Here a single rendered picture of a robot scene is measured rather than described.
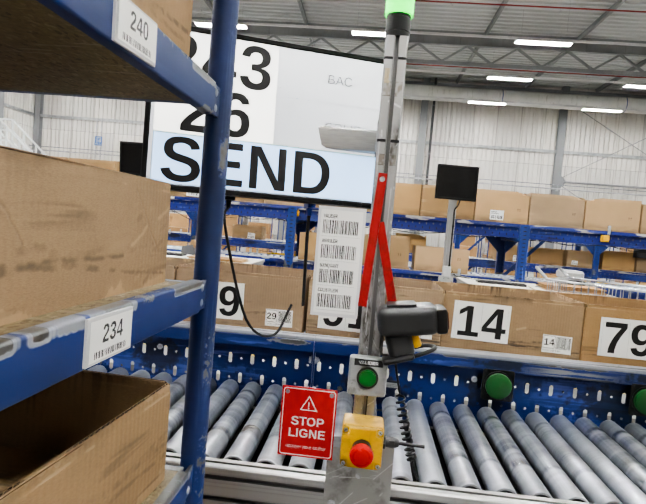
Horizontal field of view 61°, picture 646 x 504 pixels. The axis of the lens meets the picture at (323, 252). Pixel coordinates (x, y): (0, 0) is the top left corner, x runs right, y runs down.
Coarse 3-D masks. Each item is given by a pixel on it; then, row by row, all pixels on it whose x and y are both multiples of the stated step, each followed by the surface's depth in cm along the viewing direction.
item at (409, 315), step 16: (384, 304) 95; (400, 304) 92; (416, 304) 92; (432, 304) 93; (384, 320) 91; (400, 320) 91; (416, 320) 91; (432, 320) 91; (448, 320) 91; (400, 336) 93; (416, 336) 94; (400, 352) 93
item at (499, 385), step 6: (492, 378) 148; (498, 378) 148; (504, 378) 148; (486, 384) 148; (492, 384) 148; (498, 384) 148; (504, 384) 148; (510, 384) 148; (486, 390) 149; (492, 390) 148; (498, 390) 148; (504, 390) 148; (510, 390) 148; (492, 396) 148; (498, 396) 148; (504, 396) 148
